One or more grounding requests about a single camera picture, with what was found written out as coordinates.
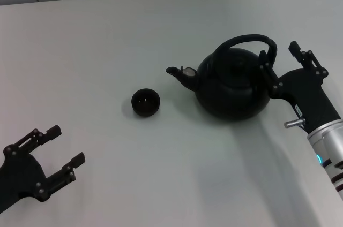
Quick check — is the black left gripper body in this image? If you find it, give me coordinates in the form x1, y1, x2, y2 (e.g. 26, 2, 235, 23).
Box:
0, 145, 52, 211

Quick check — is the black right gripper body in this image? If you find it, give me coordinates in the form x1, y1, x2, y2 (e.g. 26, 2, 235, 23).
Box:
267, 67, 341, 134

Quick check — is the black round teapot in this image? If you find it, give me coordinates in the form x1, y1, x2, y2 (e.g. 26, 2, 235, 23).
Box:
165, 33, 278, 123

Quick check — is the small black teacup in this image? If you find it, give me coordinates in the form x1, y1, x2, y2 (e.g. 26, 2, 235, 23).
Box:
131, 88, 162, 117

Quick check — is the right gripper cable with plug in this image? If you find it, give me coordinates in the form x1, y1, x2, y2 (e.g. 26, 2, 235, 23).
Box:
284, 119, 307, 131

